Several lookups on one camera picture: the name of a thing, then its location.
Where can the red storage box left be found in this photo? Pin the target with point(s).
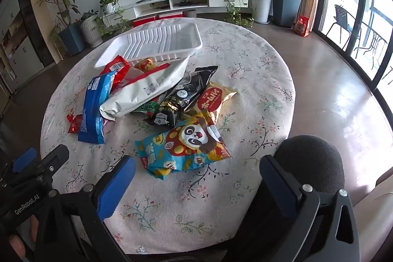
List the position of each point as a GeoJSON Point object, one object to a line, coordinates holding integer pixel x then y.
{"type": "Point", "coordinates": [144, 20]}

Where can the white red snack bag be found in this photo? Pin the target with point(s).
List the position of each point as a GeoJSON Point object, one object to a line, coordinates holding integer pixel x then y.
{"type": "Point", "coordinates": [143, 88]}

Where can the black balcony chair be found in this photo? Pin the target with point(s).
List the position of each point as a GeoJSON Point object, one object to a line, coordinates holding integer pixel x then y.
{"type": "Point", "coordinates": [339, 26]}

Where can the red storage box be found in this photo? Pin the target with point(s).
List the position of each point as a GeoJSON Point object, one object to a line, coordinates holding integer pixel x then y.
{"type": "Point", "coordinates": [171, 15]}
{"type": "Point", "coordinates": [144, 20]}

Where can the red storage box right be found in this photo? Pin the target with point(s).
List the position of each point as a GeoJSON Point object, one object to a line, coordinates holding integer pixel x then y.
{"type": "Point", "coordinates": [171, 15]}

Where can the floral round tablecloth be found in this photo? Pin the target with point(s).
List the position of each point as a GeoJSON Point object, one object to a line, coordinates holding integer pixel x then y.
{"type": "Point", "coordinates": [197, 208]}

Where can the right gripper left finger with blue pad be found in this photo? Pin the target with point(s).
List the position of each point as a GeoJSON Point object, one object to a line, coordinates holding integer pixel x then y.
{"type": "Point", "coordinates": [94, 203]}

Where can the red snack box on floor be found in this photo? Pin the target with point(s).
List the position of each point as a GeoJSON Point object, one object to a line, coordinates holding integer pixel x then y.
{"type": "Point", "coordinates": [301, 27]}

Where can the small grey flower pot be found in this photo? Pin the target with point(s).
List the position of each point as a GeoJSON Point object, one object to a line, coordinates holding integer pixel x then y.
{"type": "Point", "coordinates": [190, 13]}

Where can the white plastic tray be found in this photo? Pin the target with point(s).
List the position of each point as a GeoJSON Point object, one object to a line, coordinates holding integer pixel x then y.
{"type": "Point", "coordinates": [165, 42]}

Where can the black snack bag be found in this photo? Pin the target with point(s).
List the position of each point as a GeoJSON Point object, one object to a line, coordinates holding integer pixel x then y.
{"type": "Point", "coordinates": [181, 97]}

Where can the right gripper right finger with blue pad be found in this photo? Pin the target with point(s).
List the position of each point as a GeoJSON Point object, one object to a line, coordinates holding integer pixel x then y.
{"type": "Point", "coordinates": [318, 226]}

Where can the orange cartoon snack pack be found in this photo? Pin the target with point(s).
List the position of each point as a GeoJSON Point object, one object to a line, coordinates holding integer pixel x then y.
{"type": "Point", "coordinates": [146, 65]}

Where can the panda blue snack bag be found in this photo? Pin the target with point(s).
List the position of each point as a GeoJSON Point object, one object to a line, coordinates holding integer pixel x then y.
{"type": "Point", "coordinates": [190, 145]}

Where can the gold home pie bag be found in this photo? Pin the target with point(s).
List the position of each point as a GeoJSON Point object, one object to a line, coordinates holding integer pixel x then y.
{"type": "Point", "coordinates": [211, 100]}

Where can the dark office chair back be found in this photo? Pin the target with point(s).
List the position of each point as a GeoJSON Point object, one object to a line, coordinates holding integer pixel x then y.
{"type": "Point", "coordinates": [312, 160]}

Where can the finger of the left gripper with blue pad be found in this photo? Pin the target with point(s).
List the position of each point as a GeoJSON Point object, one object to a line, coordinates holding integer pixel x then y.
{"type": "Point", "coordinates": [24, 160]}

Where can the wooden cabinet shelf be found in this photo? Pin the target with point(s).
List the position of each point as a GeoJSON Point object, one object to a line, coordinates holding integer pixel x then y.
{"type": "Point", "coordinates": [26, 44]}

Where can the tall plant blue pot left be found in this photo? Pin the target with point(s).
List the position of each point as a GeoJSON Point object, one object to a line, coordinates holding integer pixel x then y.
{"type": "Point", "coordinates": [69, 31]}

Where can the plant ribbed white pot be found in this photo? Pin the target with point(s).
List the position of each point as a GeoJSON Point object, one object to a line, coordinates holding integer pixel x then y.
{"type": "Point", "coordinates": [90, 29]}

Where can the green snack pack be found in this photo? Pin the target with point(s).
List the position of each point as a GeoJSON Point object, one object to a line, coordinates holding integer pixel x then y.
{"type": "Point", "coordinates": [149, 108]}

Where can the blue mini roll cake pack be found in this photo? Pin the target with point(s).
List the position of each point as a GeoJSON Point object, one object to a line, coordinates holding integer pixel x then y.
{"type": "Point", "coordinates": [97, 92]}

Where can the white tv console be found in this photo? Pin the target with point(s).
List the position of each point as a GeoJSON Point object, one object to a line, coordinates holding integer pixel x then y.
{"type": "Point", "coordinates": [153, 7]}

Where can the person left hand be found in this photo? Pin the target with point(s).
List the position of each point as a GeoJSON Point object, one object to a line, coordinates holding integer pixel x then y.
{"type": "Point", "coordinates": [26, 237]}

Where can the trailing pothos plant left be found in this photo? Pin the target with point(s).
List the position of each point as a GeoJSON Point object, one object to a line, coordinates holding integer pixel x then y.
{"type": "Point", "coordinates": [109, 21]}

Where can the small red wafer pack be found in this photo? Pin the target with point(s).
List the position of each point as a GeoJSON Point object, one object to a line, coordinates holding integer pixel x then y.
{"type": "Point", "coordinates": [75, 123]}

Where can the red foil snack bag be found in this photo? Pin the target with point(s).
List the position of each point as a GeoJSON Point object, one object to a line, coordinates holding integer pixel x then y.
{"type": "Point", "coordinates": [124, 72]}

